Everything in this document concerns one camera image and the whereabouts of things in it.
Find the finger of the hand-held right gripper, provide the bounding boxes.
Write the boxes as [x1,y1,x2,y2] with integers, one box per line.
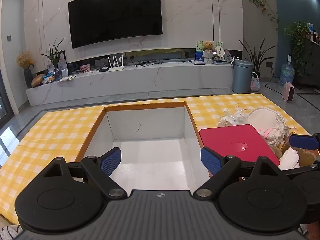
[289,133,320,151]

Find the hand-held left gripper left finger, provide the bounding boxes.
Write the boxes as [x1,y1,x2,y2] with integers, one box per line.
[41,147,127,198]

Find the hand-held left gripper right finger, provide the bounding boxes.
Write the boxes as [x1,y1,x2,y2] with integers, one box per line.
[192,147,280,198]

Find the brown plush toy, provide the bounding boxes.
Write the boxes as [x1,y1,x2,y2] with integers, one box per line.
[269,144,318,168]

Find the white cloth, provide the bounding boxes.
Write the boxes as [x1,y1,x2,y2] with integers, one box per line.
[278,147,300,170]

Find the pink knitted item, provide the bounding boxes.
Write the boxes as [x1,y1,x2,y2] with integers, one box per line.
[257,127,278,141]

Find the clear plastic bag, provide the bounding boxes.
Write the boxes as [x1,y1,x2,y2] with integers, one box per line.
[217,106,251,128]

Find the cardboard box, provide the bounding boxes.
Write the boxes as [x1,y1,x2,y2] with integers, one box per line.
[74,101,212,192]

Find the red flat lid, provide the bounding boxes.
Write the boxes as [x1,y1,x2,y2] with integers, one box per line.
[199,124,280,167]

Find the pink space heater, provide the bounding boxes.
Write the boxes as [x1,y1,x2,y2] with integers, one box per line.
[282,82,296,103]

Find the yellow checkered mat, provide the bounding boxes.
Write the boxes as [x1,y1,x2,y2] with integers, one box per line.
[0,93,313,227]

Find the blue water jug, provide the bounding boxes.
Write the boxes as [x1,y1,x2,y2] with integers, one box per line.
[279,54,296,86]

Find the pastel woven basket bag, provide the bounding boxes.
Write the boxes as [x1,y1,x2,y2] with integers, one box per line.
[250,72,261,93]

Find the dark grey cabinet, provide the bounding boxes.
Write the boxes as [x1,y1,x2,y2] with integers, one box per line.
[297,39,320,88]

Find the marble television console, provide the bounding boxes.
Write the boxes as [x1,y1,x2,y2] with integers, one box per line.
[26,63,235,107]

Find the grey blue trash bin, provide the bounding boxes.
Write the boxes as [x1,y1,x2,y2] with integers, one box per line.
[231,59,254,94]

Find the white router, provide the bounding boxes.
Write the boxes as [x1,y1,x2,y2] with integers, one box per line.
[107,54,125,72]

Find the tall snake plant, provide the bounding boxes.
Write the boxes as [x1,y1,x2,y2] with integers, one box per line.
[238,39,276,78]

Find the colourful snack bag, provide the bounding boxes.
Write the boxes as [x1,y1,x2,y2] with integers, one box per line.
[41,72,56,84]

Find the bushy ivy plant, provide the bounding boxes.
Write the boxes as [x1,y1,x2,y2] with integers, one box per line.
[283,21,313,77]

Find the white plastic bag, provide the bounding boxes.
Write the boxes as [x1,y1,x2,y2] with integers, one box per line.
[47,57,69,78]

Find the golden round ornament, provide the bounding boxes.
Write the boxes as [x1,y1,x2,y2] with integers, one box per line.
[31,74,47,88]

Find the green picture board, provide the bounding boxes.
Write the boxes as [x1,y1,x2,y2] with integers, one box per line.
[195,40,223,61]

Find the green potted grass plant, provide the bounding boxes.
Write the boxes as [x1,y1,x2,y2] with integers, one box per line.
[40,37,66,81]

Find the person's striped clothing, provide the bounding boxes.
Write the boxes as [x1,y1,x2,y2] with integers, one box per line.
[0,224,25,240]

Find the vase with dried flowers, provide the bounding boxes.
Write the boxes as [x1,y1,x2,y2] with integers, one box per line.
[16,50,35,89]

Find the hanging vine plant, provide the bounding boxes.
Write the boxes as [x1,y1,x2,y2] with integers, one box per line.
[246,0,279,31]

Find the black cables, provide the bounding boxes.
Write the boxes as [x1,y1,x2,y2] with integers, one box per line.
[129,59,163,67]

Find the black wall television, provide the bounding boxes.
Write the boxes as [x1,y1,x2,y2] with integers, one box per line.
[68,0,163,49]

